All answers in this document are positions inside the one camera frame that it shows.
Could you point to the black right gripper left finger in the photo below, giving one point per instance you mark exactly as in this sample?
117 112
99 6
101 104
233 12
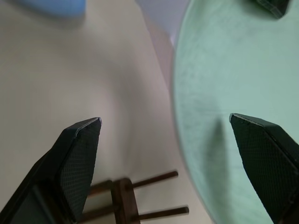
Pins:
70 168

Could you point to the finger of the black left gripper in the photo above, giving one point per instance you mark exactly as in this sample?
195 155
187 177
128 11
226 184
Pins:
275 5

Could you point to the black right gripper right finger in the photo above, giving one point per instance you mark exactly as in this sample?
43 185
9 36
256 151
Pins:
268 163

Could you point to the green plate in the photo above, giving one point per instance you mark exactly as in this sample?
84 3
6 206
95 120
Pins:
222 70

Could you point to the wooden dish rack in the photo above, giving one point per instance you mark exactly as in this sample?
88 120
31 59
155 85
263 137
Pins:
123 200

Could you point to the blue plate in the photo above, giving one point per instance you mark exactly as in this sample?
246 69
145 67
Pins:
58 6

